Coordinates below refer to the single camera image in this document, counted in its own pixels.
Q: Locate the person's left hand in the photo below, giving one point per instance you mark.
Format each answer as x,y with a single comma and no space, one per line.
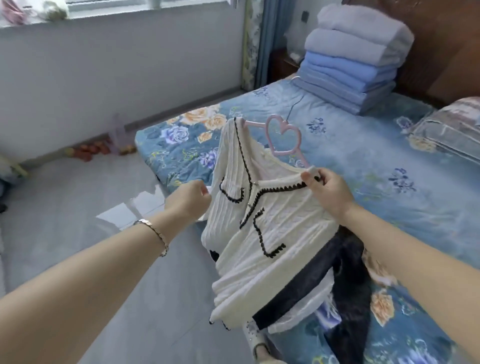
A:
187,204

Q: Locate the person's right hand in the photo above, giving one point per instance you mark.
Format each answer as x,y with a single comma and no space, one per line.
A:
332,195

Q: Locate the pink heart hanger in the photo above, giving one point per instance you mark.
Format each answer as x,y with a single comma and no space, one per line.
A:
280,152

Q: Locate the white knit cardigan black trim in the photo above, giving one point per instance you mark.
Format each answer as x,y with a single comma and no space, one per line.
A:
262,232

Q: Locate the black garment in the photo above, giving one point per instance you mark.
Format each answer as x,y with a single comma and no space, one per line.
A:
352,292

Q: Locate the person's right forearm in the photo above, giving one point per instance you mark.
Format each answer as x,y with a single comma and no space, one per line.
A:
412,270

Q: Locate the person's left forearm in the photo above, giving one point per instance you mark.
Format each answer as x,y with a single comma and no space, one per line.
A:
75,292

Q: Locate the blue floral bed quilt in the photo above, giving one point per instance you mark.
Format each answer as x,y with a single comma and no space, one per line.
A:
375,157

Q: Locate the orange slippers on floor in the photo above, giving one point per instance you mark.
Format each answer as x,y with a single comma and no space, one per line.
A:
84,152

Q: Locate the striped pillow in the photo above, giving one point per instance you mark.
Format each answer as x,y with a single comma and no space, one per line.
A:
450,127

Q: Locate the dark wooden nightstand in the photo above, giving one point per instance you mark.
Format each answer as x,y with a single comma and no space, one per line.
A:
281,67

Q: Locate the white sandal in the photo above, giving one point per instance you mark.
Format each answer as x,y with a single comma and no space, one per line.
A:
257,337

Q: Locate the blue floral curtain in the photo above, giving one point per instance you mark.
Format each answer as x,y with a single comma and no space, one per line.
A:
11,168
270,45

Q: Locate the brown wooden headboard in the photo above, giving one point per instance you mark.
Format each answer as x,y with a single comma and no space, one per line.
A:
442,48

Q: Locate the white framed window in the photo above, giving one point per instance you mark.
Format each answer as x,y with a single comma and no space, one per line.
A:
112,3

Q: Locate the white green bundle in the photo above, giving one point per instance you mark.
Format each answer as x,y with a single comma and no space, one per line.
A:
54,9

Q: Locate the pink fabric bundle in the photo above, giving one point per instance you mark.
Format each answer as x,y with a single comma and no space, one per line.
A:
13,11

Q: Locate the black wall socket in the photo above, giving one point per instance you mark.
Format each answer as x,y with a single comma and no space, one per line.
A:
305,15

